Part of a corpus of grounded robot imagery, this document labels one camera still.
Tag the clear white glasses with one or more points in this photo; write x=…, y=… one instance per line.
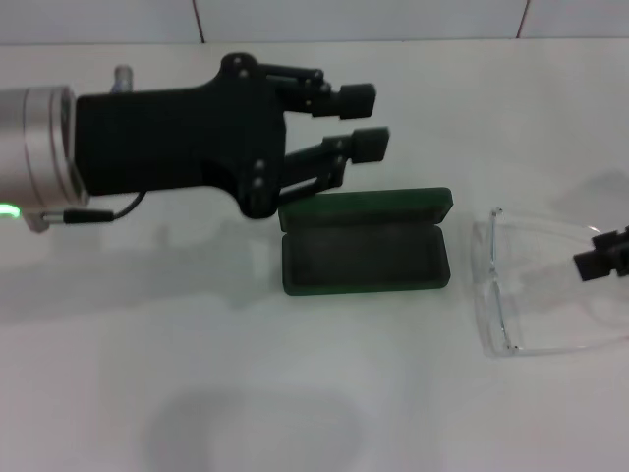
x=493, y=236

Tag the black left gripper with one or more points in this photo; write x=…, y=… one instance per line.
x=172, y=142

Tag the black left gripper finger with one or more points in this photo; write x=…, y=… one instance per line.
x=371, y=145
x=356, y=100

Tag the green glasses case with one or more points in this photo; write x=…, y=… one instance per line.
x=363, y=260

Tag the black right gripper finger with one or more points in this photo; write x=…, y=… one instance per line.
x=597, y=260

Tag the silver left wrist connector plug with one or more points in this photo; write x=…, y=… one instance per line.
x=123, y=78

